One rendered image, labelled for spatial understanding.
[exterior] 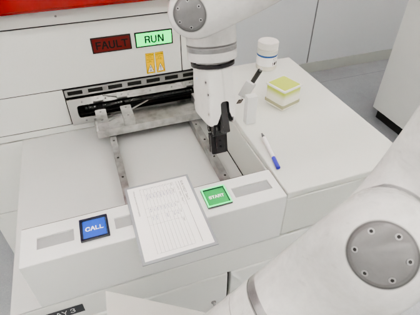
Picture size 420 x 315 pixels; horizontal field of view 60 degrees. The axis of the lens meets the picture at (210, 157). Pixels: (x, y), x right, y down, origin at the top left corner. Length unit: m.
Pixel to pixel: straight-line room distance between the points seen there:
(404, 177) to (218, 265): 0.52
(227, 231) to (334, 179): 0.27
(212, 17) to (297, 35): 2.81
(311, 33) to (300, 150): 2.49
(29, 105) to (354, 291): 1.07
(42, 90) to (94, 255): 0.63
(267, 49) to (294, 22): 1.99
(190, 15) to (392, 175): 0.34
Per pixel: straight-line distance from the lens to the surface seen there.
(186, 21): 0.51
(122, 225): 0.77
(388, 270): 0.39
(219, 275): 0.95
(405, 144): 0.51
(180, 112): 1.21
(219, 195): 0.79
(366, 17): 3.66
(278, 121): 1.03
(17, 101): 1.26
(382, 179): 0.54
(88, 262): 0.77
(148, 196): 0.80
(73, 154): 1.20
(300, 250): 0.45
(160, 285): 0.90
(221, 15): 0.50
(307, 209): 0.89
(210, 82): 0.59
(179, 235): 0.73
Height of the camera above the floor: 1.53
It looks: 40 degrees down
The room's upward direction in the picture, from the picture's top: straight up
